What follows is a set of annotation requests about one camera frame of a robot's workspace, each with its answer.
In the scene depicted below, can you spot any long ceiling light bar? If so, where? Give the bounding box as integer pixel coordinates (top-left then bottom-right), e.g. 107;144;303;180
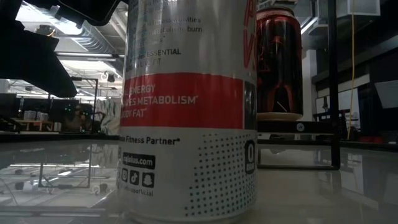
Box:
55;51;126;62

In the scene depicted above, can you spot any white ceiling box fixture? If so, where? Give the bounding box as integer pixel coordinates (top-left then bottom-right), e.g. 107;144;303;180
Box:
337;0;381;17

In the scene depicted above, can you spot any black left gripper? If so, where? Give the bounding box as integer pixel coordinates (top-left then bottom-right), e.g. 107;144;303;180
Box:
0;0;122;98

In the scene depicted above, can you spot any white table mat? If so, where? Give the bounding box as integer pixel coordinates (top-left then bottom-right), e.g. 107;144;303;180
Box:
0;139;398;224

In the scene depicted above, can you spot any black aluminium table frame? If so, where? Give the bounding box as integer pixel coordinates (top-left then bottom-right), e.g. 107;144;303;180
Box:
0;132;398;153

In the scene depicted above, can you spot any black background table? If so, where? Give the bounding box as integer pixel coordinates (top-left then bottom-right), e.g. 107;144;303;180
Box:
312;108;349;141

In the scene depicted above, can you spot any yellow extension cable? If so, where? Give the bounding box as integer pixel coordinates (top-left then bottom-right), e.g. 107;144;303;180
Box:
346;0;356;140

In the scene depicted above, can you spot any wooden background table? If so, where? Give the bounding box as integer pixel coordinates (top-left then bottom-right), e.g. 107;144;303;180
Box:
12;119;54;132

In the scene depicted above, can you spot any grey flat panel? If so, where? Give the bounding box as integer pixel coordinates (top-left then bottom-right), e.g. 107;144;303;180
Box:
374;80;398;110

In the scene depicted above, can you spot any grey ceiling air duct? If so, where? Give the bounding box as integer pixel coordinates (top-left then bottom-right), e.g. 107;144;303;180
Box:
70;21;126;74

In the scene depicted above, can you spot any white hanging cloth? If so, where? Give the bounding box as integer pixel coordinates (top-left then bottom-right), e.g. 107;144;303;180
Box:
95;97;122;135

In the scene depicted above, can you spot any thin black upright post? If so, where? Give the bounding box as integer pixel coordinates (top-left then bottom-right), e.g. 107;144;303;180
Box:
327;0;341;170

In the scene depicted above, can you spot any white Celsius can red band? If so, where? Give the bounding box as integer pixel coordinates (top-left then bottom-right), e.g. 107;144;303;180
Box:
117;0;259;224

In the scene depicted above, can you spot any wooden shelf with black rail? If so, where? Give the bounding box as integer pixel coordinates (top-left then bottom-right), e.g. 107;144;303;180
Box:
256;119;333;170

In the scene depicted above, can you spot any black background workstation frame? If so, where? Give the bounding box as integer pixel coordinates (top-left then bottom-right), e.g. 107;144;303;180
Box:
70;77;100;134

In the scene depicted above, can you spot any red Coca-Cola can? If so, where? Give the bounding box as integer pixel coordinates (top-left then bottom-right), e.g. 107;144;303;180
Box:
256;5;304;122

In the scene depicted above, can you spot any red bag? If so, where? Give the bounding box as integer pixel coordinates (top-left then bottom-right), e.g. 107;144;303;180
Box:
359;135;384;144

